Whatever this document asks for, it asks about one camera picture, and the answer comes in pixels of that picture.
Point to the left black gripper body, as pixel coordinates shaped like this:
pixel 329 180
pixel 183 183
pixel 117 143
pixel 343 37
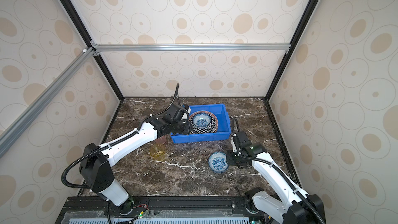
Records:
pixel 181 127

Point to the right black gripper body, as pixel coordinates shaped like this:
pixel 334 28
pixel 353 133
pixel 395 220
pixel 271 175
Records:
pixel 233 158

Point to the blue floral small bowl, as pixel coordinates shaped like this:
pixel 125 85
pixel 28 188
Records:
pixel 201 120

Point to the geometric pattern brown rimmed plate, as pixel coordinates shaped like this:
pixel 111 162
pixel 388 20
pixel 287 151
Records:
pixel 212 128

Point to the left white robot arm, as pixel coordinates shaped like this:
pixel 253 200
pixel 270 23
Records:
pixel 95 166

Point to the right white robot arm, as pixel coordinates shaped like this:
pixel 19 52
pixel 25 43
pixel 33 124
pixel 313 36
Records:
pixel 279 183

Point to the blue plastic bin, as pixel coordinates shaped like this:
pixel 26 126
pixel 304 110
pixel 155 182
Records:
pixel 223 130

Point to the pink transparent cup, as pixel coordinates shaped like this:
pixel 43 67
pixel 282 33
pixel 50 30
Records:
pixel 162 140

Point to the yellow transparent cup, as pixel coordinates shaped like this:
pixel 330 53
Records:
pixel 158 152

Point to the left slanted aluminium bar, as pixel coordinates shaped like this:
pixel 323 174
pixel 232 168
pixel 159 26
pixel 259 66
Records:
pixel 12 134

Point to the horizontal aluminium frame bar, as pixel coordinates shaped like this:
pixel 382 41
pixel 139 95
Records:
pixel 190 47

